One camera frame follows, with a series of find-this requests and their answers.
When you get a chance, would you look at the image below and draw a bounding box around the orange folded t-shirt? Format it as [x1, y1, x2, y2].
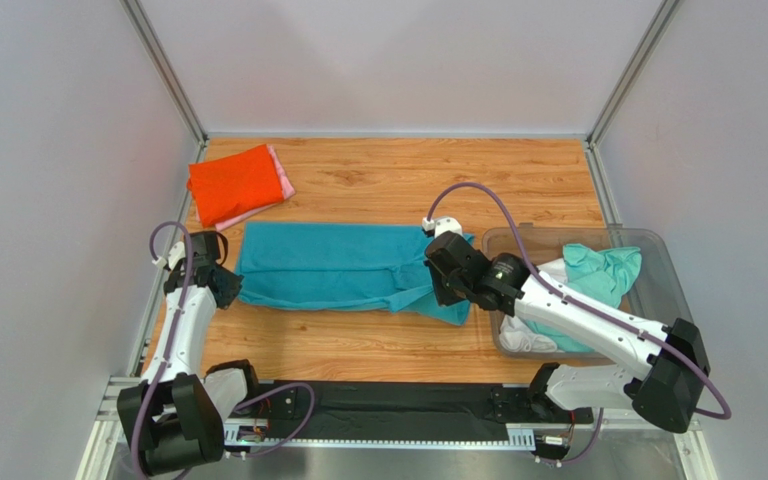
[186, 144, 286, 228]

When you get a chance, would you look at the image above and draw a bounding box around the left aluminium frame post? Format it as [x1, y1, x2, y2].
[120, 0, 208, 148]

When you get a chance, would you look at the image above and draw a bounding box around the clear plastic bin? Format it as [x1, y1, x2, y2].
[482, 223, 693, 366]

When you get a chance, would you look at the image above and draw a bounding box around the right aluminium frame post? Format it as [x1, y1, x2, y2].
[586, 0, 683, 146]

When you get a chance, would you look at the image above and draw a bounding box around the teal blue t-shirt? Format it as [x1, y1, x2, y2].
[235, 222, 470, 326]

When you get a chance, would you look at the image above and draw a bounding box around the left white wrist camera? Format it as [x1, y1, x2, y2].
[152, 241, 187, 271]

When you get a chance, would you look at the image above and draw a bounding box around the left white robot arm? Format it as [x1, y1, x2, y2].
[116, 231, 257, 478]

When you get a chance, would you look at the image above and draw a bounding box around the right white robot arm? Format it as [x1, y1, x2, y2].
[425, 231, 712, 433]

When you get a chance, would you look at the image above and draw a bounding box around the white t-shirt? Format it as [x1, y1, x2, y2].
[497, 258, 572, 355]

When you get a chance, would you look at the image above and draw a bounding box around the mint green t-shirt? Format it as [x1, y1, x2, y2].
[523, 242, 644, 354]

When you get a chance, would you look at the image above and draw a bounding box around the pink folded t-shirt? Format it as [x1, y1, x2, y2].
[215, 144, 296, 232]

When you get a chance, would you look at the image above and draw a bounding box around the aluminium frame post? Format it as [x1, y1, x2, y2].
[586, 0, 683, 146]
[120, 0, 208, 148]

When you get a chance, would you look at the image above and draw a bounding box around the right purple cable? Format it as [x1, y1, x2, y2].
[425, 182, 733, 466]

